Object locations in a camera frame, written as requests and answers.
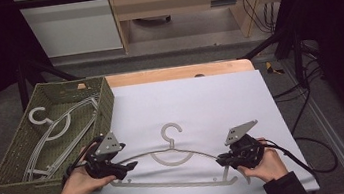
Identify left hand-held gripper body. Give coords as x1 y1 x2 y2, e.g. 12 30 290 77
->
80 130 130 181

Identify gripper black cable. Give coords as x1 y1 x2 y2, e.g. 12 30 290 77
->
56 135 109 188
259 129 340 183

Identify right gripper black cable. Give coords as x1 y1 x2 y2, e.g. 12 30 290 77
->
259 129 340 183

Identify person's right hand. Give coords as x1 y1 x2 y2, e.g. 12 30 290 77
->
232 135 290 187

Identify beige plastic clothes hanger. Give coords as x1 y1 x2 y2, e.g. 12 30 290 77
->
13 95 108 183
103 113 251 194

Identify green woven basket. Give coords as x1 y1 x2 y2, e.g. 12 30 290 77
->
0 74 127 194

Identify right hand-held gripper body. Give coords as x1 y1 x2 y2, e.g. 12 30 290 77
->
222 119 268 172

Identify black metal stand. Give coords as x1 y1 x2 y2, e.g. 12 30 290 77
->
235 26 309 96
13 52 84 111

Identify black floor cable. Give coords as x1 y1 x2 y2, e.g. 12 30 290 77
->
268 63 329 105

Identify light wooden desk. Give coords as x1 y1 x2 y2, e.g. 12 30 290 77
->
106 0 300 56

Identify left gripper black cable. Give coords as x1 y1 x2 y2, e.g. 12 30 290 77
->
56 135 109 188

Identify white cabinet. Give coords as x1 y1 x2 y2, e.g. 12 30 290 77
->
12 0 124 63

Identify person's left hand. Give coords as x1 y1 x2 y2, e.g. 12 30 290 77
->
54 141 120 194

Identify grey chair base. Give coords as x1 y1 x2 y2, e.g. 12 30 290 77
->
133 13 172 28

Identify black hanging cables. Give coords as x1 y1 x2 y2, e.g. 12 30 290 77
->
240 0 284 38

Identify white table mat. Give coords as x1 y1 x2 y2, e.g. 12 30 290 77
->
25 62 321 194

